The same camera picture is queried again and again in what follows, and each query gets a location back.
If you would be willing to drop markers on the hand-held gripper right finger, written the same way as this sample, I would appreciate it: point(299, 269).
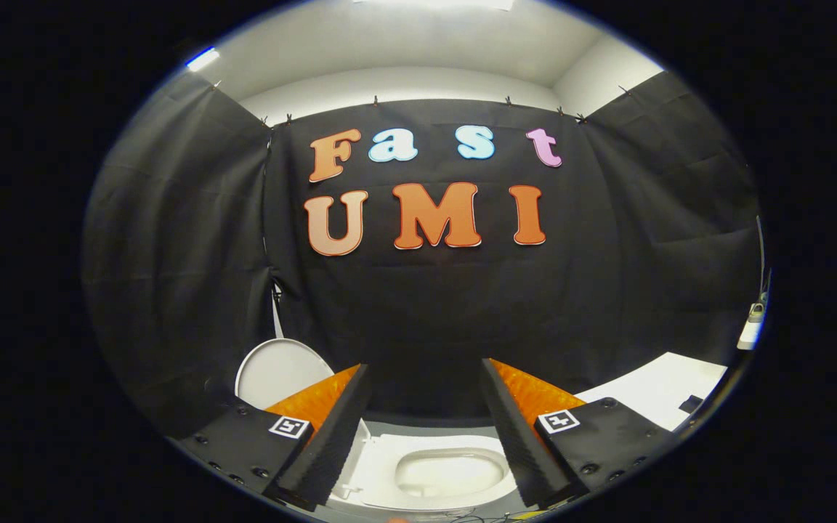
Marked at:
point(516, 450)

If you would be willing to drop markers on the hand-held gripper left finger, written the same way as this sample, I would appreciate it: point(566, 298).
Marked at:
point(331, 436)

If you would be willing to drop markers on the white toilet lid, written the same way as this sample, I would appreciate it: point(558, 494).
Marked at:
point(277, 370)

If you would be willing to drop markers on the yellow black floor tape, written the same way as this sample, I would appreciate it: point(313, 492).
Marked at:
point(526, 516)

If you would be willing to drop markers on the white drawer cabinet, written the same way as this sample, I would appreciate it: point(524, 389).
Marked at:
point(651, 385)

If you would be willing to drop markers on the black light stand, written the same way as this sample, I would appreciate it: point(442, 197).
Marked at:
point(277, 292)

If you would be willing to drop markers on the black backdrop cloth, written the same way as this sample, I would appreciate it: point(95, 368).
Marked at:
point(426, 312)

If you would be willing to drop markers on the white power strip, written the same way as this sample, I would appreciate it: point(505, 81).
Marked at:
point(750, 334)

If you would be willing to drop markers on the small ceiling light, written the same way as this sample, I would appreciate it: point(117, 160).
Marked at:
point(203, 59)

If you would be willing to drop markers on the large ceiling light panel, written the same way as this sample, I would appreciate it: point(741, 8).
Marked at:
point(433, 3)

